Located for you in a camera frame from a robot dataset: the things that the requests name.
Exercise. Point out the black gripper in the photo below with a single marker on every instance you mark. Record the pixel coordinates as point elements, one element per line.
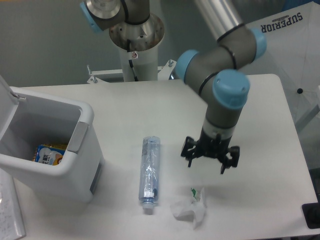
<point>212,148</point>

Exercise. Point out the white tissue wrapper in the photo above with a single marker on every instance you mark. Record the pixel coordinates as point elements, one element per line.
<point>191,209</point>

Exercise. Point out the clear plastic bottle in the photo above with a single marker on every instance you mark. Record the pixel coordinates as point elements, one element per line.
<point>149,173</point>

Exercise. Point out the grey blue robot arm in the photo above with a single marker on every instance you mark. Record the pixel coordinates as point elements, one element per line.
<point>215,76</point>

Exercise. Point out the white plastic trash can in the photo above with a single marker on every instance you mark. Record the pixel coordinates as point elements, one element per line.
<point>49,143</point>

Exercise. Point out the black device at edge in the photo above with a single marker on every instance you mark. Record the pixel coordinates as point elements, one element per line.
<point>311,212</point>

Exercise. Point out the white umbrella with lettering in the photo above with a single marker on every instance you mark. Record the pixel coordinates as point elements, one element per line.
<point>293,54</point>

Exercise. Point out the blue yellow snack packet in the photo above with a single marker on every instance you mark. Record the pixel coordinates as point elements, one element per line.
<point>49,154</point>

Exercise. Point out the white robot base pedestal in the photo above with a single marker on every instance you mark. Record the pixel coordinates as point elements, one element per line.
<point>138,48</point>

